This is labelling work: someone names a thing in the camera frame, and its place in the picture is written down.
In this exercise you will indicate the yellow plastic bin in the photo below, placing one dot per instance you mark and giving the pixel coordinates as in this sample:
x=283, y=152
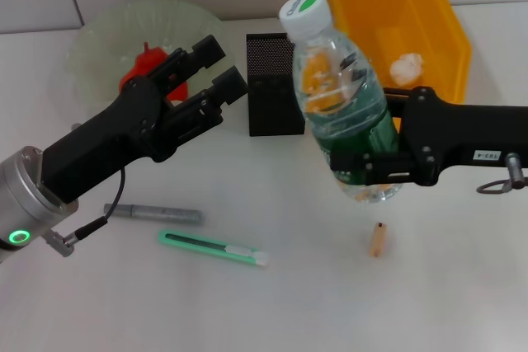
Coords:
x=433, y=18

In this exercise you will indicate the small beige wooden peg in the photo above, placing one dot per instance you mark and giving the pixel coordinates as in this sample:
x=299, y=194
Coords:
x=377, y=240

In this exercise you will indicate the black mesh pen holder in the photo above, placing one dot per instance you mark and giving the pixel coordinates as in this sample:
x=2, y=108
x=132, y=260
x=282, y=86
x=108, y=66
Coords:
x=268, y=80

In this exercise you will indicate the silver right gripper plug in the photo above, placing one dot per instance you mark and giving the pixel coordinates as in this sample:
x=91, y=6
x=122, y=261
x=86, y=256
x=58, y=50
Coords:
x=515, y=170

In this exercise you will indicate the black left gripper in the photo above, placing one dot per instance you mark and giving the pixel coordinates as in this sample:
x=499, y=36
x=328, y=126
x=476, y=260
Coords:
x=115, y=133

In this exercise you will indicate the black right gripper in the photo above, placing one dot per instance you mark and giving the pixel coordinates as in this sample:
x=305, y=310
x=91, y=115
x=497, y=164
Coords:
x=462, y=133

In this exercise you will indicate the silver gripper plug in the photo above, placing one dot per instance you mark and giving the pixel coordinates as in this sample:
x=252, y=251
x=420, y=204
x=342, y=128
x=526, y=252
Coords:
x=76, y=126
x=515, y=170

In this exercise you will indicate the clear bottle with green label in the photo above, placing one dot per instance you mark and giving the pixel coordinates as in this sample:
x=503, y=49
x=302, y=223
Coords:
x=330, y=59

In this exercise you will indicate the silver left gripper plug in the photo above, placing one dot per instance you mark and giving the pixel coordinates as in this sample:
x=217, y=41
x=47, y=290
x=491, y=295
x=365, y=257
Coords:
x=76, y=126

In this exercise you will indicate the green utility knife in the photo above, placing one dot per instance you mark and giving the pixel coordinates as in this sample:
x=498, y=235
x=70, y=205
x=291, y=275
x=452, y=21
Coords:
x=206, y=245

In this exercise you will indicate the white paper ball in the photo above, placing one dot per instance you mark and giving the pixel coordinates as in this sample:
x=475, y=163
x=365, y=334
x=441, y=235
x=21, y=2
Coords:
x=406, y=69

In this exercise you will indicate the grey marker pen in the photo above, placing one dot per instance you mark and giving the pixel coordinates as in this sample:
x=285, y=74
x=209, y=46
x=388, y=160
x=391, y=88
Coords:
x=156, y=214

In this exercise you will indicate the pale green glass fruit plate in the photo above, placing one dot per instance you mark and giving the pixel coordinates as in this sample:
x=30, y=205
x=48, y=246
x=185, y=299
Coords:
x=103, y=38

